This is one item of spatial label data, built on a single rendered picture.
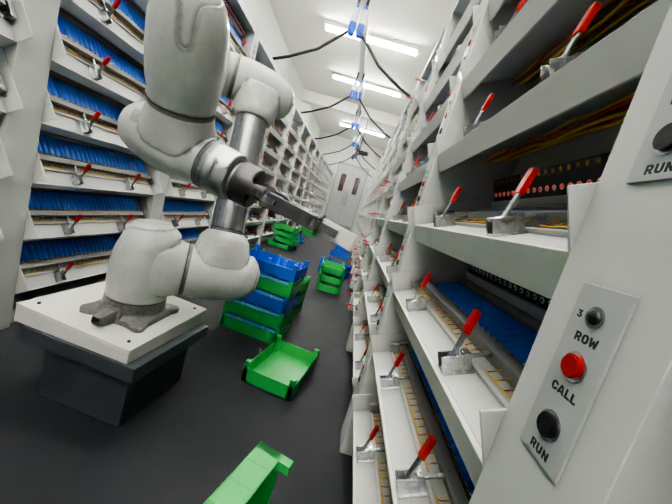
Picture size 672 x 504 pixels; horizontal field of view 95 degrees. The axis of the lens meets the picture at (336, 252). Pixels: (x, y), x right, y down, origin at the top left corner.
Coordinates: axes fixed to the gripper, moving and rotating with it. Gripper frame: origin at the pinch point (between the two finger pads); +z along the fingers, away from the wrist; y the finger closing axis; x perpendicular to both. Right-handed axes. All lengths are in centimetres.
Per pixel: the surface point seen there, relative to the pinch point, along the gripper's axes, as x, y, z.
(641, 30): 27.4, 27.6, 13.4
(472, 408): -7.6, 22.7, 22.2
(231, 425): -67, -28, -1
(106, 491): -70, 0, -17
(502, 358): -2.3, 16.9, 25.7
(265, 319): -58, -83, -12
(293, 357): -65, -76, 8
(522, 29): 44.4, -2.2, 10.6
